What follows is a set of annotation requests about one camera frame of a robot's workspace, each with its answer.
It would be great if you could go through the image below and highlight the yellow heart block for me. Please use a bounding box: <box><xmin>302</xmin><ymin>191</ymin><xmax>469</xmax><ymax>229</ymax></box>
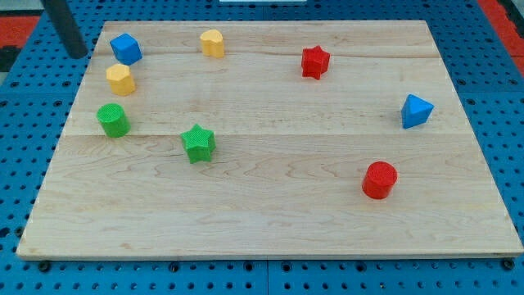
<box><xmin>200</xmin><ymin>29</ymin><xmax>225</xmax><ymax>58</ymax></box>

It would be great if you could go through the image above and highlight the green star block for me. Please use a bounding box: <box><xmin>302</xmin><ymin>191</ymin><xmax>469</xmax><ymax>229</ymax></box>
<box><xmin>180</xmin><ymin>124</ymin><xmax>216</xmax><ymax>164</ymax></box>

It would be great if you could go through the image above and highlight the red cylinder block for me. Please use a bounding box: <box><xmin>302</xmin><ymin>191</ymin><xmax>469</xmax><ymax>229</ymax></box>
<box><xmin>362</xmin><ymin>161</ymin><xmax>398</xmax><ymax>200</ymax></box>

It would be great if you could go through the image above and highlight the yellow hexagon block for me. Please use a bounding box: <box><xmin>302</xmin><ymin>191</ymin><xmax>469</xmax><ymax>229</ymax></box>
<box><xmin>106</xmin><ymin>64</ymin><xmax>136</xmax><ymax>96</ymax></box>

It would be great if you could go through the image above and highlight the blue cube block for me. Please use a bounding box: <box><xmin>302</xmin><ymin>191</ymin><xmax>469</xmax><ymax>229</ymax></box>
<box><xmin>110</xmin><ymin>33</ymin><xmax>142</xmax><ymax>66</ymax></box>

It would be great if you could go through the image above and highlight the blue triangle block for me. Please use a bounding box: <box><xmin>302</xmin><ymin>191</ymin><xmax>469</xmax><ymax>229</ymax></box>
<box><xmin>401</xmin><ymin>94</ymin><xmax>434</xmax><ymax>129</ymax></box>

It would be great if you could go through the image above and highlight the green cylinder block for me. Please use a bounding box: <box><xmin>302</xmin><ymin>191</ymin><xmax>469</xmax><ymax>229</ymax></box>
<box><xmin>97</xmin><ymin>103</ymin><xmax>131</xmax><ymax>138</ymax></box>

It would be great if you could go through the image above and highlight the wooden board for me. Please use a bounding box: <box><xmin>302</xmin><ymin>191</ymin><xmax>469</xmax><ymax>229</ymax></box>
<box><xmin>17</xmin><ymin>20</ymin><xmax>523</xmax><ymax>261</ymax></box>

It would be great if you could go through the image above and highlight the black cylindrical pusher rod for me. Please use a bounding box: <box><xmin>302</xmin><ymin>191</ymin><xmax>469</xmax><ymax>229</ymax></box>
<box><xmin>40</xmin><ymin>0</ymin><xmax>88</xmax><ymax>59</ymax></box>

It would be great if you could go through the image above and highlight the red star block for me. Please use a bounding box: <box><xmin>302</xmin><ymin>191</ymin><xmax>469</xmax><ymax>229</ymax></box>
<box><xmin>301</xmin><ymin>45</ymin><xmax>331</xmax><ymax>79</ymax></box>

